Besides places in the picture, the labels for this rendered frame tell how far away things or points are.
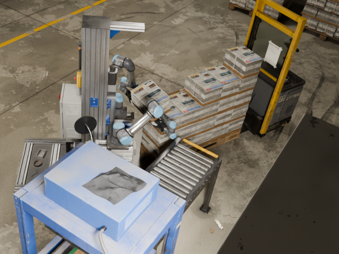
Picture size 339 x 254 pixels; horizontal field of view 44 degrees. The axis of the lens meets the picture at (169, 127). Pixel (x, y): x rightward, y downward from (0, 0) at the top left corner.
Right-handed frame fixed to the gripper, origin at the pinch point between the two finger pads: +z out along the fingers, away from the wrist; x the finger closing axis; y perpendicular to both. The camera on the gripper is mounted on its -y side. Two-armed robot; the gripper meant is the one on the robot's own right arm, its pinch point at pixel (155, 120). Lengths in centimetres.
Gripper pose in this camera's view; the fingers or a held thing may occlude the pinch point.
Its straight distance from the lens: 474.1
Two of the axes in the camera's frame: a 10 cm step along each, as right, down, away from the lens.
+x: -7.9, 5.2, -3.3
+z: -6.1, -5.7, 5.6
